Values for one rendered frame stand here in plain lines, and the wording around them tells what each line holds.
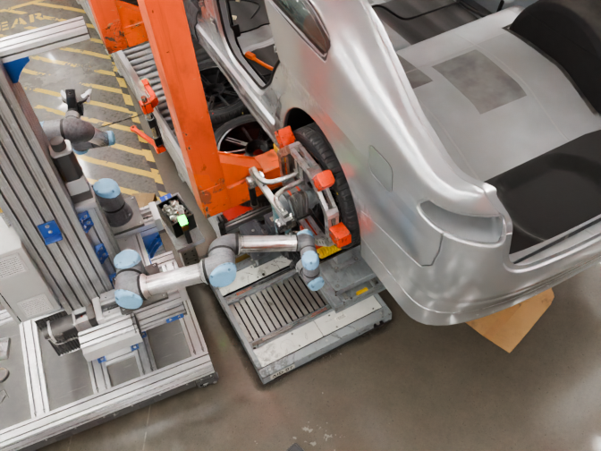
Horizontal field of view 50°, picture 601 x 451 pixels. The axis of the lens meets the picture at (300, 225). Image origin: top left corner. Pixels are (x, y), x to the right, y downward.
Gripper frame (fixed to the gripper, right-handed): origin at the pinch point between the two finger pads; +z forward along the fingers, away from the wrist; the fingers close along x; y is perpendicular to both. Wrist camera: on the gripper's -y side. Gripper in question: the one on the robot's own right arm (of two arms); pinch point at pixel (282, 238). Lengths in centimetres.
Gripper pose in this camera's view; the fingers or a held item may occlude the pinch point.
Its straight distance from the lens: 316.8
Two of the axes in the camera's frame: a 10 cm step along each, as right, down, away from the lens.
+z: -4.8, -6.4, 6.0
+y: -0.7, -6.5, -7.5
